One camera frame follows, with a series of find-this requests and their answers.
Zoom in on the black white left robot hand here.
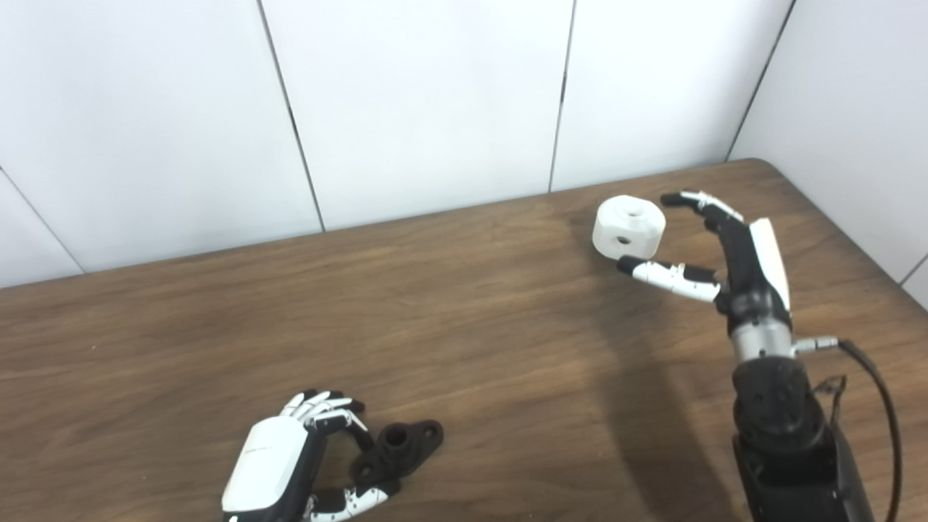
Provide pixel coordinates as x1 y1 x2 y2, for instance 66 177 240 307
221 390 403 522

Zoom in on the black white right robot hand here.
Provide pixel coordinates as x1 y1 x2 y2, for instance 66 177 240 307
616 190 798 363

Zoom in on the round white piece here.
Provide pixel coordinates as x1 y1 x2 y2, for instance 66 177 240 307
592 196 666 260

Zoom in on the black flanged holder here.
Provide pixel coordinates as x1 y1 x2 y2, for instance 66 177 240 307
349 419 444 488

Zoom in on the thin black wire loop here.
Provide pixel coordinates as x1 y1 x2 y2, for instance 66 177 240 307
811 374 849 430

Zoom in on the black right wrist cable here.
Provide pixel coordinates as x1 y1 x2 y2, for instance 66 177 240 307
792 336 903 522

